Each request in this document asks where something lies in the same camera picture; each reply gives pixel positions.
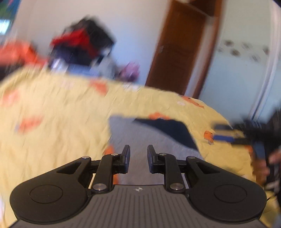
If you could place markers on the person's right hand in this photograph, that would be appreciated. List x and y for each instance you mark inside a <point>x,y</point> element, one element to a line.
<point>260,169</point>

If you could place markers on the grey and navy knit sweater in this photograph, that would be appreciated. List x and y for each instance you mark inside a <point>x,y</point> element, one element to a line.
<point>166,136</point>

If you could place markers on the yellow carrot print quilt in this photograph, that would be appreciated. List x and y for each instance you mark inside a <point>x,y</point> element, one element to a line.
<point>48,120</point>

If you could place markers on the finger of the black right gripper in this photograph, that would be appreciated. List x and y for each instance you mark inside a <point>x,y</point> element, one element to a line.
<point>223,138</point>
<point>222,127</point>

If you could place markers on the orange plastic bag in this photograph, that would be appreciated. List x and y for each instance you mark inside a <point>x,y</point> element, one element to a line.
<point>14,52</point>

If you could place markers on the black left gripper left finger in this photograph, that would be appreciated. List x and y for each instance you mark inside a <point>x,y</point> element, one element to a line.
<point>108,166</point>

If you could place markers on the pink plastic bag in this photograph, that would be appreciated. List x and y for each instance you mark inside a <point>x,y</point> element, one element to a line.
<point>130,72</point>

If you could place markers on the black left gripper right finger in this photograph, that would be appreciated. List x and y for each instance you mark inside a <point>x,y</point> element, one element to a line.
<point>170,167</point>

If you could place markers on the white wardrobe with flower decals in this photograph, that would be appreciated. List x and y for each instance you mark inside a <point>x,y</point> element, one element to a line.
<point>244,77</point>

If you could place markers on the red garment on pile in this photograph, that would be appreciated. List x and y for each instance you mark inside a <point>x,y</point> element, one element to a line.
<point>76,39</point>

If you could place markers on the black garments on pile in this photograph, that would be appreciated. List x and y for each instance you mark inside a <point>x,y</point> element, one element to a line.
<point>99,37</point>

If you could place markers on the brown wooden door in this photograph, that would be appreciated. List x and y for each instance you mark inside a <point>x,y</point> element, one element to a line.
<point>179,44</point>

